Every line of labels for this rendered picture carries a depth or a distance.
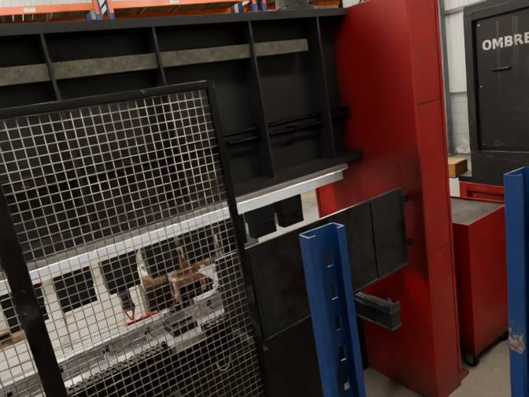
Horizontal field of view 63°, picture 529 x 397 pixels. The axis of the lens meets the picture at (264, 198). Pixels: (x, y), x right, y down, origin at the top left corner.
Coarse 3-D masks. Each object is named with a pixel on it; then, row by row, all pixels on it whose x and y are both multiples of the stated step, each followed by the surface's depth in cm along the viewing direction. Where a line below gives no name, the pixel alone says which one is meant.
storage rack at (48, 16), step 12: (96, 0) 671; (0, 12) 615; (12, 12) 622; (24, 12) 629; (36, 12) 636; (48, 12) 643; (60, 12) 653; (72, 12) 701; (84, 12) 714; (96, 12) 673
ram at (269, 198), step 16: (336, 176) 266; (288, 192) 246; (240, 208) 229; (256, 208) 234; (176, 224) 209; (192, 224) 214; (128, 240) 196; (144, 240) 201; (160, 240) 205; (80, 256) 185; (96, 256) 189; (112, 256) 193; (32, 272) 175; (48, 272) 179; (64, 272) 182; (0, 288) 169
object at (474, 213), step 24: (456, 216) 275; (480, 216) 268; (504, 216) 275; (456, 240) 262; (480, 240) 262; (504, 240) 279; (456, 264) 266; (480, 264) 265; (504, 264) 282; (480, 288) 268; (504, 288) 285; (480, 312) 271; (504, 312) 289; (480, 336) 274; (504, 336) 301
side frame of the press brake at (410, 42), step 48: (384, 0) 212; (432, 0) 213; (336, 48) 245; (384, 48) 219; (432, 48) 217; (384, 96) 227; (432, 96) 221; (384, 144) 236; (432, 144) 226; (336, 192) 278; (384, 192) 245; (432, 192) 230; (432, 240) 235; (384, 288) 266; (432, 288) 239; (384, 336) 278; (432, 336) 245; (432, 384) 255
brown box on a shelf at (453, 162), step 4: (448, 160) 377; (452, 160) 375; (456, 160) 374; (460, 160) 371; (464, 160) 372; (448, 164) 368; (452, 164) 365; (456, 164) 365; (460, 164) 368; (464, 164) 372; (452, 168) 366; (456, 168) 365; (460, 168) 368; (464, 168) 373; (452, 172) 367; (456, 172) 366; (460, 172) 369; (464, 172) 374; (452, 176) 365; (456, 176) 363
